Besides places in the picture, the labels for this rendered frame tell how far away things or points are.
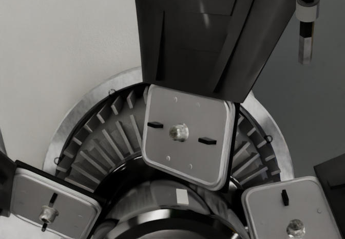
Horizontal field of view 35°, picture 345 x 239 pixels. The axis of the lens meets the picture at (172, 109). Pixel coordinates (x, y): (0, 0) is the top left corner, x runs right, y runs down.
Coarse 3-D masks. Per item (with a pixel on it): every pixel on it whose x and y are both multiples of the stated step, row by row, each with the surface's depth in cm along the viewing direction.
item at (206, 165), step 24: (168, 96) 41; (192, 96) 39; (168, 120) 41; (192, 120) 39; (216, 120) 37; (144, 144) 43; (168, 144) 41; (192, 144) 39; (216, 144) 37; (168, 168) 41; (192, 168) 39; (216, 168) 37
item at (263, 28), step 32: (160, 0) 40; (192, 0) 38; (224, 0) 36; (256, 0) 35; (288, 0) 34; (160, 32) 40; (192, 32) 38; (224, 32) 36; (256, 32) 35; (160, 64) 41; (192, 64) 38; (224, 64) 36; (256, 64) 35; (224, 96) 36
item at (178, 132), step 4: (180, 124) 40; (184, 124) 40; (172, 128) 39; (176, 128) 39; (180, 128) 39; (184, 128) 39; (172, 132) 40; (176, 132) 39; (180, 132) 39; (184, 132) 39; (188, 132) 39; (172, 136) 40; (176, 136) 39; (180, 136) 39; (184, 136) 39; (176, 140) 39; (180, 140) 40; (184, 140) 40
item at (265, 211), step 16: (256, 192) 44; (272, 192) 43; (288, 192) 43; (304, 192) 43; (320, 192) 43; (256, 208) 43; (272, 208) 43; (288, 208) 42; (304, 208) 42; (320, 208) 42; (256, 224) 42; (272, 224) 42; (288, 224) 41; (304, 224) 41; (320, 224) 41; (336, 224) 41
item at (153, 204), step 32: (128, 160) 45; (96, 192) 45; (128, 192) 40; (160, 192) 37; (192, 192) 38; (96, 224) 45; (128, 224) 34; (160, 224) 34; (192, 224) 34; (224, 224) 34
